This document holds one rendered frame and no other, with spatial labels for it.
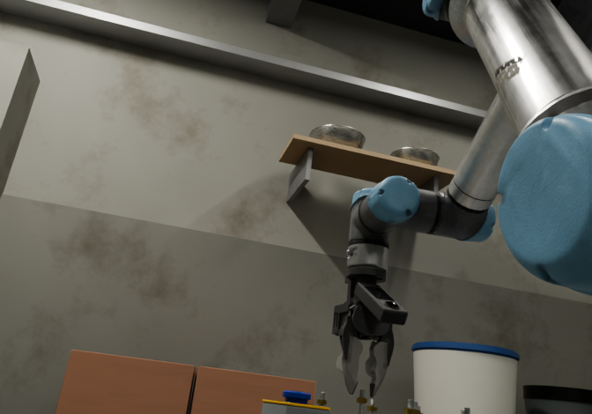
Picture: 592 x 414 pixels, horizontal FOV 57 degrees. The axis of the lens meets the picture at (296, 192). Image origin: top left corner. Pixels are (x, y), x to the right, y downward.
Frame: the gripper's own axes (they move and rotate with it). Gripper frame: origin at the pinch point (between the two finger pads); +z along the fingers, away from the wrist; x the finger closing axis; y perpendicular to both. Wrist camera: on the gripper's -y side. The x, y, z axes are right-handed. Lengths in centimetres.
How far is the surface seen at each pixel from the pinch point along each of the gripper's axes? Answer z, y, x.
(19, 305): -31, 273, 81
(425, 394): -9, 182, -135
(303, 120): -193, 257, -72
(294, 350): -28, 254, -85
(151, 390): 6, 168, 11
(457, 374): -20, 165, -143
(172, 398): 8, 166, 2
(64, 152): -129, 274, 81
